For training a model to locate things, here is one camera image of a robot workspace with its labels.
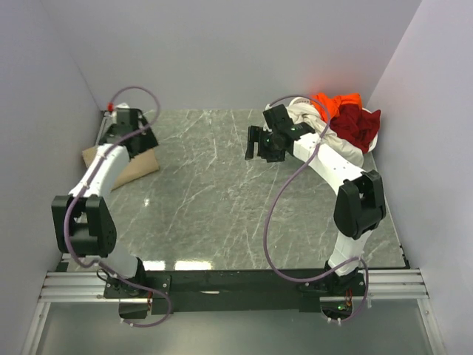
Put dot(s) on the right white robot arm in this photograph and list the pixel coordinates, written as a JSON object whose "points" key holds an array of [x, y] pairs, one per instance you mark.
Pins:
{"points": [[360, 203]]}

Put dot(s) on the white laundry basket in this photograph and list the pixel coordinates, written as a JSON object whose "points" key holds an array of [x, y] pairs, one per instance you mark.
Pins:
{"points": [[349, 120]]}

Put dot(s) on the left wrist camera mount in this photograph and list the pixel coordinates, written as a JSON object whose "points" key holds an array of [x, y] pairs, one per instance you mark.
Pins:
{"points": [[112, 109]]}

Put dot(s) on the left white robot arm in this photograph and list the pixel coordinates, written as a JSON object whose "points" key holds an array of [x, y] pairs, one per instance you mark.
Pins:
{"points": [[82, 221]]}

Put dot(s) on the orange shirt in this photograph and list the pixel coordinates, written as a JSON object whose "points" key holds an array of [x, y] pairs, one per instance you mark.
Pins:
{"points": [[330, 107]]}

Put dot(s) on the beige polo shirt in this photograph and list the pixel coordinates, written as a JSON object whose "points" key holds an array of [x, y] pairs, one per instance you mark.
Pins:
{"points": [[136, 166]]}

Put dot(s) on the white shirt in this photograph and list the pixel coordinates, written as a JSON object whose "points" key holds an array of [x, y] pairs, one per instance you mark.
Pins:
{"points": [[300, 110]]}

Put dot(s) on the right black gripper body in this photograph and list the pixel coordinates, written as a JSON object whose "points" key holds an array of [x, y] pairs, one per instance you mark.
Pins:
{"points": [[267, 146]]}

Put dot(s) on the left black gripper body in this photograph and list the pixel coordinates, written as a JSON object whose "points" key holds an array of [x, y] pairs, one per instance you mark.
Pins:
{"points": [[146, 140]]}

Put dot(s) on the dark red shirt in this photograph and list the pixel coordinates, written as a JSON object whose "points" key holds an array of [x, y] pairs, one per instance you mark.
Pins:
{"points": [[357, 126]]}

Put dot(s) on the black base beam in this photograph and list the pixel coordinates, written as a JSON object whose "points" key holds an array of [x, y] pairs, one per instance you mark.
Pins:
{"points": [[231, 290]]}

